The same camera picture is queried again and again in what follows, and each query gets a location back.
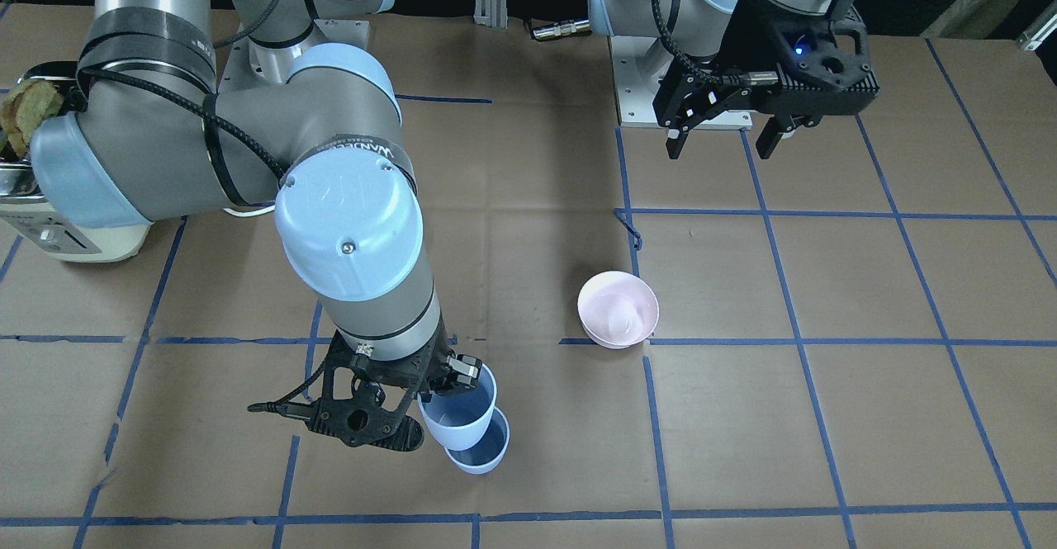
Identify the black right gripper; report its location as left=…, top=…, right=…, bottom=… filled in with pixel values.
left=307, top=332, right=484, bottom=452

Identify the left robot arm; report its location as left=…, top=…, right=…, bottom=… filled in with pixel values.
left=588, top=0, right=880, bottom=160

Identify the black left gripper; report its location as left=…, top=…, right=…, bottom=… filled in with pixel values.
left=652, top=0, right=880, bottom=160

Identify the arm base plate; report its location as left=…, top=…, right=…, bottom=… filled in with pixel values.
left=218, top=19, right=371, bottom=92
left=609, top=35, right=754, bottom=130

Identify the blue cup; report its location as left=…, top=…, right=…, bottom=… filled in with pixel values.
left=418, top=364, right=497, bottom=451
left=445, top=409, right=512, bottom=475

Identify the pink bowl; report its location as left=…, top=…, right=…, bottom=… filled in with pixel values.
left=576, top=271, right=660, bottom=349

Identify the toast slice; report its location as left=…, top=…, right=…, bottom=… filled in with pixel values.
left=1, top=78, right=64, bottom=160

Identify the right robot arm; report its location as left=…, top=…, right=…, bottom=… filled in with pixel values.
left=29, top=0, right=481, bottom=452

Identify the cream toaster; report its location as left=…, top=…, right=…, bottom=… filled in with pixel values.
left=1, top=61, right=149, bottom=263

